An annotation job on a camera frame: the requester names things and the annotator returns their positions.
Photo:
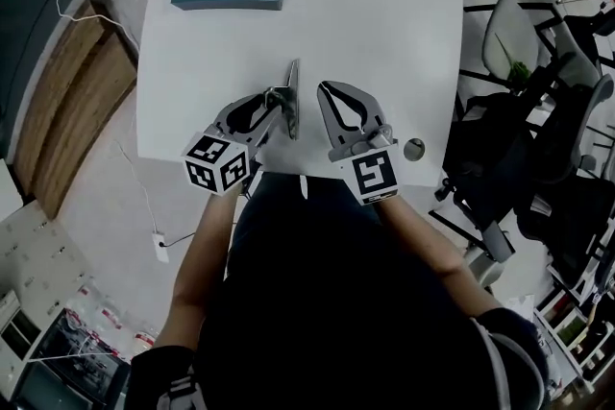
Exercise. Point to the person's left forearm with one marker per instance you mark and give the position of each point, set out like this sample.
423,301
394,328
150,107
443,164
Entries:
202,264

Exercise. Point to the black mesh office chair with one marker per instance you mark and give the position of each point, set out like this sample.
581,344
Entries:
572,225

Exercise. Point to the round grey table grommet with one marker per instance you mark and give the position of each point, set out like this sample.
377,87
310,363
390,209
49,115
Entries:
414,149

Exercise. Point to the white cabinet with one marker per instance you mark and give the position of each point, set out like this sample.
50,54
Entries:
38,254

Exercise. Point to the clear plastic bags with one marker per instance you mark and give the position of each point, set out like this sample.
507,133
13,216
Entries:
110,321

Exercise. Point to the person's right forearm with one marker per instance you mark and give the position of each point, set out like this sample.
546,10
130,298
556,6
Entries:
427,245

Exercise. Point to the wooden platform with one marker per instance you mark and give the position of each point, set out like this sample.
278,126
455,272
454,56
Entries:
72,110

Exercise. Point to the metal binder clip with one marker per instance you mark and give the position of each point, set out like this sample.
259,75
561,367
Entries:
294,105

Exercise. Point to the black office chair with phone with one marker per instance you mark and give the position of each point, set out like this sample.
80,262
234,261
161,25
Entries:
499,158

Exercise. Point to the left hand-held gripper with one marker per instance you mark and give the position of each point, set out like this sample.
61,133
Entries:
216,163

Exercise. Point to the light grey shell chair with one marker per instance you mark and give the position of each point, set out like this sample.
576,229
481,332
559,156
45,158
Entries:
509,43

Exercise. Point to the person's dark torso clothing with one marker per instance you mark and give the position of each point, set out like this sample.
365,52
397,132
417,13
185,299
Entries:
336,302

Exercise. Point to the black storage bin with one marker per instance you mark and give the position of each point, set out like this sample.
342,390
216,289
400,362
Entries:
72,369

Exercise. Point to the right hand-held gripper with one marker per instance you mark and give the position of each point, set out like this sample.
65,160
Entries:
375,173

